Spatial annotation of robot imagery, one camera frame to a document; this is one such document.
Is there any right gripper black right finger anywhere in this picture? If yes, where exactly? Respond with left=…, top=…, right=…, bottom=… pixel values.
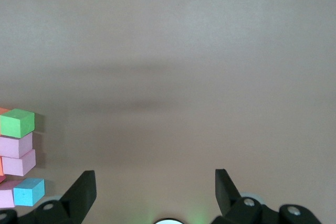
left=212, top=168, right=325, bottom=224

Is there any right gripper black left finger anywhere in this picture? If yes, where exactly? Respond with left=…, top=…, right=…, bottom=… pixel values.
left=0, top=170, right=97, bottom=224

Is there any blue foam cube with scribble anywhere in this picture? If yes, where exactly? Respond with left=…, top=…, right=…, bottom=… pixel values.
left=13, top=177, right=46, bottom=207

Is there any pink foam cube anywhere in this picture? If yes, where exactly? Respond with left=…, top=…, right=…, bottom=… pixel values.
left=0, top=131, right=34, bottom=159
left=0, top=180, right=22, bottom=209
left=1, top=148, right=37, bottom=177

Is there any green foam cube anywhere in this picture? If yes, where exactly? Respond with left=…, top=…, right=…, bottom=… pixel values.
left=0, top=108, right=36, bottom=139

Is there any brown table cover mat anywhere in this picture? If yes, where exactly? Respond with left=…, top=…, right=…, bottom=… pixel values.
left=0, top=0, right=336, bottom=224

